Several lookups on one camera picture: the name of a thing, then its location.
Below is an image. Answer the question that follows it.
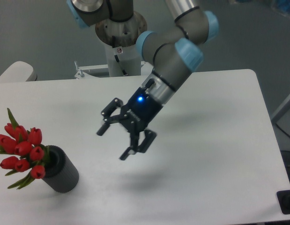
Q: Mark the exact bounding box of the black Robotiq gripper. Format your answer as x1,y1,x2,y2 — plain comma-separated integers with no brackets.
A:
97,87,163,161

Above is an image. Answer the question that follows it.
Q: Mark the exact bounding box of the red tulip bouquet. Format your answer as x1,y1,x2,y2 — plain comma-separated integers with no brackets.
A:
0,108,52,189

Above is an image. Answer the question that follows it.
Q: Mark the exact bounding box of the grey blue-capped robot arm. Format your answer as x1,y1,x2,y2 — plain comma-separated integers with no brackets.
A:
67,0,219,160

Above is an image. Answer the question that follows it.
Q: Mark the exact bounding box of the dark grey ribbed vase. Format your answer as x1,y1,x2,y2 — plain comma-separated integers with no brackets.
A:
42,145,79,193

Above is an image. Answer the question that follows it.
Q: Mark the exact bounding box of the white chair armrest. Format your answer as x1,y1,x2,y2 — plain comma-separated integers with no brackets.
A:
0,61,37,83

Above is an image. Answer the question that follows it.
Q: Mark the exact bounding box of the black device at table edge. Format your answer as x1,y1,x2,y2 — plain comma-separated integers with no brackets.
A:
276,190,290,215

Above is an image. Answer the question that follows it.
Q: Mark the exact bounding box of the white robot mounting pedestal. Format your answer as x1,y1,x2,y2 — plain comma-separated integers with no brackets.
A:
74,11,155,80

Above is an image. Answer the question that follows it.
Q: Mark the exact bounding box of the white frame at right edge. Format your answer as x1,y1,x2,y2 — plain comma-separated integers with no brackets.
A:
270,94,290,124

